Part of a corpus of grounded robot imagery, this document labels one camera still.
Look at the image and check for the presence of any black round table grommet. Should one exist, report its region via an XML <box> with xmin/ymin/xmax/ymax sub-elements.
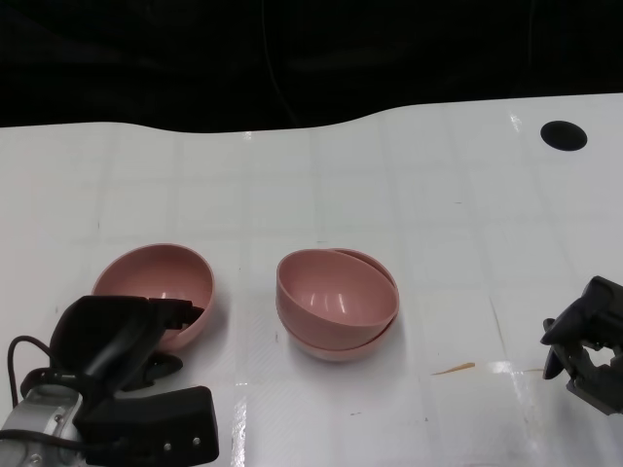
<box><xmin>539</xmin><ymin>120</ymin><xmax>588</xmax><ymax>152</ymax></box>

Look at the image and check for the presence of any pink plastic bowl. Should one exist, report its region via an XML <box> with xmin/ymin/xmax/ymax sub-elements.
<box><xmin>91</xmin><ymin>242</ymin><xmax>216</xmax><ymax>350</ymax></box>
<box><xmin>275</xmin><ymin>248</ymin><xmax>400</xmax><ymax>338</ymax></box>
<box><xmin>276</xmin><ymin>247</ymin><xmax>400</xmax><ymax>364</ymax></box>

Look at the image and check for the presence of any thin hanging background cable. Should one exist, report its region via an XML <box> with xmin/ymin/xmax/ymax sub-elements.
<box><xmin>260</xmin><ymin>0</ymin><xmax>298</xmax><ymax>130</ymax></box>

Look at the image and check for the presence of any black backdrop cloth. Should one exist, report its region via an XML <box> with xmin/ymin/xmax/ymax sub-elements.
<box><xmin>0</xmin><ymin>0</ymin><xmax>623</xmax><ymax>135</ymax></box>

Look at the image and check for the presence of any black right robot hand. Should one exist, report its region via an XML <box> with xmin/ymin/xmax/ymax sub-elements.
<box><xmin>540</xmin><ymin>275</ymin><xmax>623</xmax><ymax>417</ymax></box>

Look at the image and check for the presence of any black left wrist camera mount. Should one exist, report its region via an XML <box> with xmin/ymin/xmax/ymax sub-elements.
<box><xmin>18</xmin><ymin>367</ymin><xmax>218</xmax><ymax>466</ymax></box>

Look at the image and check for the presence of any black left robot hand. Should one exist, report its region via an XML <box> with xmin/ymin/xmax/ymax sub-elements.
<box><xmin>51</xmin><ymin>294</ymin><xmax>205</xmax><ymax>390</ymax></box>

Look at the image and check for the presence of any brown tape sliver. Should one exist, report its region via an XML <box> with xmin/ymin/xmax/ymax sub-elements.
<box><xmin>430</xmin><ymin>361</ymin><xmax>476</xmax><ymax>377</ymax></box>

